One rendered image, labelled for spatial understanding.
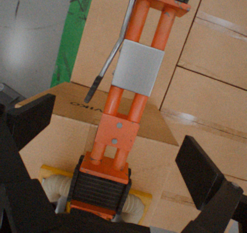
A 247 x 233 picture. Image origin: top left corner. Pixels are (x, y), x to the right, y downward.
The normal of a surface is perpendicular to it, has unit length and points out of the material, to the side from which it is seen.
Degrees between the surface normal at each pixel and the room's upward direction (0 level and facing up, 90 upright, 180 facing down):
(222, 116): 0
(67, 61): 0
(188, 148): 90
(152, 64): 1
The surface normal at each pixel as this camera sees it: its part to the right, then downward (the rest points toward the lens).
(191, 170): -0.95, -0.29
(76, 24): -0.01, 0.26
